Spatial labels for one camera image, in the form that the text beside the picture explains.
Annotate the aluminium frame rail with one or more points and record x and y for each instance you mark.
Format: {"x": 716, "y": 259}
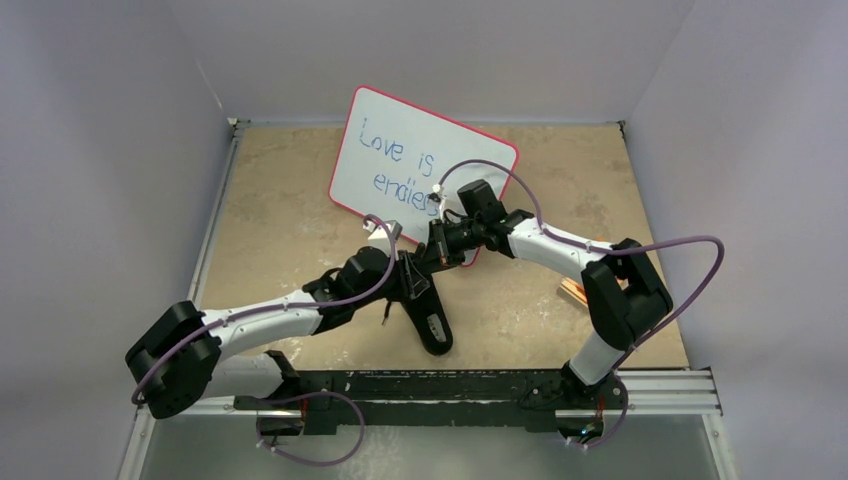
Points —
{"x": 662, "y": 392}

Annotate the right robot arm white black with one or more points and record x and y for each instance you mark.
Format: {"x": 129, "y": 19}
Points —
{"x": 625, "y": 296}

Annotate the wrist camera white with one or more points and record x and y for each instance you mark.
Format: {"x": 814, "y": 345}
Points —
{"x": 438, "y": 197}
{"x": 382, "y": 235}

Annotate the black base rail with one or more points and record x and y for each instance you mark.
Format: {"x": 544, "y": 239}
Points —
{"x": 536, "y": 400}

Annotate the black shoe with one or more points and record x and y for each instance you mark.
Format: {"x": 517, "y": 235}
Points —
{"x": 430, "y": 322}

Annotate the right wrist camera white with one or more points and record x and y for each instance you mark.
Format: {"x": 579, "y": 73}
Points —
{"x": 438, "y": 197}

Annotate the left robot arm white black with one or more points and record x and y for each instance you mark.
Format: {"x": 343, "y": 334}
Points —
{"x": 176, "y": 361}

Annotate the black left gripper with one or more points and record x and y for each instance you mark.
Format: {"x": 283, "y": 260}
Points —
{"x": 408, "y": 281}

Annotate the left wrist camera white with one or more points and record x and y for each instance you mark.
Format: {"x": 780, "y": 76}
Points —
{"x": 382, "y": 235}

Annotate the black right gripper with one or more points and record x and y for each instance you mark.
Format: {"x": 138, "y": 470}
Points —
{"x": 436, "y": 244}

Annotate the pink framed whiteboard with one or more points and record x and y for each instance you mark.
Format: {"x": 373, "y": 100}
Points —
{"x": 393, "y": 152}

